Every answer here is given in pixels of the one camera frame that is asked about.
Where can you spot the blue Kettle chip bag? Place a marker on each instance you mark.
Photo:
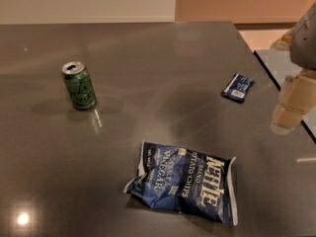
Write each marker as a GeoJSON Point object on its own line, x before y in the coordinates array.
{"type": "Point", "coordinates": [178, 179]}

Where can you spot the green soda can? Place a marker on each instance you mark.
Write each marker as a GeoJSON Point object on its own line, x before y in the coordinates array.
{"type": "Point", "coordinates": [78, 83]}

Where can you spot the small blue snack packet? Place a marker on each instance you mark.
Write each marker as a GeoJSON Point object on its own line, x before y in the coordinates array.
{"type": "Point", "coordinates": [237, 88]}

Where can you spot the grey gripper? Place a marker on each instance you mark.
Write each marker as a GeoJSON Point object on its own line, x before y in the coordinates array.
{"type": "Point", "coordinates": [305, 44]}

